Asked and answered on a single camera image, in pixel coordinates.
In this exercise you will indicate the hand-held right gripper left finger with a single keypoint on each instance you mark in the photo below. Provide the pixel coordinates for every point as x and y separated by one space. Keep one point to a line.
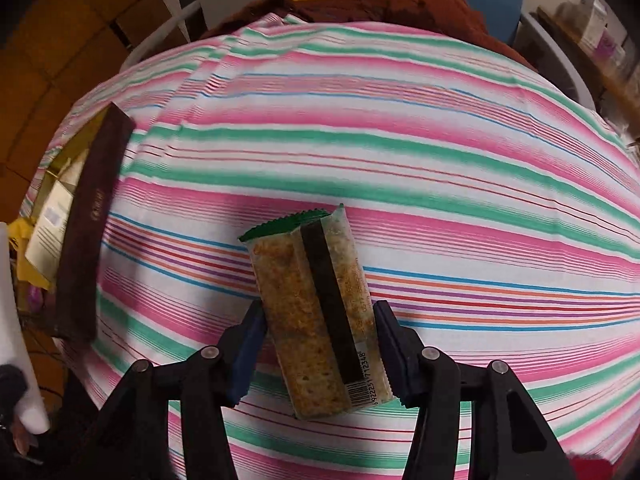
245 355

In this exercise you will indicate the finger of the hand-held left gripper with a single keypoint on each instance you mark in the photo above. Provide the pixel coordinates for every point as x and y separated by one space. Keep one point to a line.
11 385

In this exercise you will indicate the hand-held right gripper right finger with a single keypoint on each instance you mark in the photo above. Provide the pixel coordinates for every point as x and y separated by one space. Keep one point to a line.
395 355

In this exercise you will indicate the white foam block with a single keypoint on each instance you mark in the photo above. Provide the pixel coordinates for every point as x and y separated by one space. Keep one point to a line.
15 320

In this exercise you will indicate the green-edged cracker packet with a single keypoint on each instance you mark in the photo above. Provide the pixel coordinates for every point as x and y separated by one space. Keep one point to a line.
295 310

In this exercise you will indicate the pink packet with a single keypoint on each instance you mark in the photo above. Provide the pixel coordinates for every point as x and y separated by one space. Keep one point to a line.
35 296

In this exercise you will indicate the cream carton box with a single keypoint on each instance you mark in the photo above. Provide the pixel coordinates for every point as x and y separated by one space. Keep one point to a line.
47 230

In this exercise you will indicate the gold-lined brown tin box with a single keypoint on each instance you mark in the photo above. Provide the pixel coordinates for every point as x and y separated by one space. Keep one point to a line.
90 220

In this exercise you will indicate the striped tablecloth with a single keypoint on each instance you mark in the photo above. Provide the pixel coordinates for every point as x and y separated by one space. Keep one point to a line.
400 160

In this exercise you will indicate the red cloth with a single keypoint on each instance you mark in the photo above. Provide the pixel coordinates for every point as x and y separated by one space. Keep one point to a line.
592 467

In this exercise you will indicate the rust brown garment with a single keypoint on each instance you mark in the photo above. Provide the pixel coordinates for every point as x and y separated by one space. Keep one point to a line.
425 10

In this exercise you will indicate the wooden desk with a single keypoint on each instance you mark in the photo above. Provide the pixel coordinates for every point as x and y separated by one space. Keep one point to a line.
615 85

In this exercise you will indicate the pink white boxes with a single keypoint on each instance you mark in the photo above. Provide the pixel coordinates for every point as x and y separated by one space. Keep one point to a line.
600 30

